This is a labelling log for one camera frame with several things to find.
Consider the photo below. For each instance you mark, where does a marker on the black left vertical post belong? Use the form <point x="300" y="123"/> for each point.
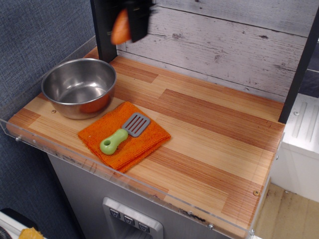
<point x="104" y="13"/>

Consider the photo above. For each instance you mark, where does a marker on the silver dispenser button panel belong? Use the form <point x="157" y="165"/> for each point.
<point x="127" y="223"/>

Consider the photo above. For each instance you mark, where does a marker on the white toy sink unit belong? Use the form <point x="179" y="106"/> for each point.
<point x="296" y="165"/>

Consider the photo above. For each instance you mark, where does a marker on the silver metal pot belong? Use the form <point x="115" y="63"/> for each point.
<point x="81" y="88"/>

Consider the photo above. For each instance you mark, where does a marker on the clear acrylic edge guard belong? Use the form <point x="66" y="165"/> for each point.
<point x="215" y="168"/>

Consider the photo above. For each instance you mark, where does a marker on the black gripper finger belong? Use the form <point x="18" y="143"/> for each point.
<point x="139" y="12"/>

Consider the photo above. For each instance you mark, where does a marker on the orange toy carrot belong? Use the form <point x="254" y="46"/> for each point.
<point x="121" y="29"/>

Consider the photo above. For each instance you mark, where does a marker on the yellow object at corner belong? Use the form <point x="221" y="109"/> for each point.
<point x="30" y="233"/>

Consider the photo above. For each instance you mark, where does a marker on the white black device corner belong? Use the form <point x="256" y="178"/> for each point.
<point x="12" y="223"/>

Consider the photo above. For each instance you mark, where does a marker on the black right vertical post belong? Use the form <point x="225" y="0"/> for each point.
<point x="301" y="70"/>

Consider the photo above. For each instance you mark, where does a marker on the black vertical post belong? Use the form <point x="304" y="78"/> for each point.
<point x="301" y="70"/>
<point x="104" y="13"/>

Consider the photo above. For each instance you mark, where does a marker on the grey toy fridge cabinet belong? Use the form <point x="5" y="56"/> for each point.
<point x="85" y="192"/>

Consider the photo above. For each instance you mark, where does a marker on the green handled grey spatula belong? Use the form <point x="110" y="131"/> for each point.
<point x="134" y="126"/>

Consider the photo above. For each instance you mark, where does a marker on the orange folded cloth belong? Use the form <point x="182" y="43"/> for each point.
<point x="133" y="149"/>

